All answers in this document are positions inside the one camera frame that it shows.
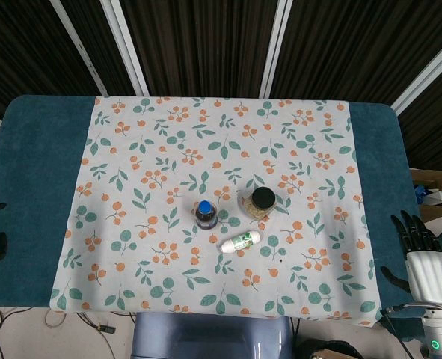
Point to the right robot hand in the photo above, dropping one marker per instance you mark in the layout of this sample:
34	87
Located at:
426	267

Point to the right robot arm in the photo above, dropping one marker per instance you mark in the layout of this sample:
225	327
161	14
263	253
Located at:
439	331

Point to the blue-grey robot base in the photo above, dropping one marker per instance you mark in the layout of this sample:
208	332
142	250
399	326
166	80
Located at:
211	336

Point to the white plastic bottle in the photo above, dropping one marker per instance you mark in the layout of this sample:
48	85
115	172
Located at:
241	242

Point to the dark bottle with blue cap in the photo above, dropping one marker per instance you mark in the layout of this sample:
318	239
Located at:
206	216

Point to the teal table cover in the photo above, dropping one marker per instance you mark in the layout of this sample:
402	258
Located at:
26	194

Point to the cardboard box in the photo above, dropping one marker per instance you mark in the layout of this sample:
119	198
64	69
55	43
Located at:
435	194

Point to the glass jar with black lid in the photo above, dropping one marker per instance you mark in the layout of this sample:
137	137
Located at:
260	202

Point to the floral patterned cloth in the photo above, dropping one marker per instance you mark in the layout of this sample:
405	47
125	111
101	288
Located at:
213	209

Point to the white partition frame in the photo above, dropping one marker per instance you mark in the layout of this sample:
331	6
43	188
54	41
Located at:
125	46

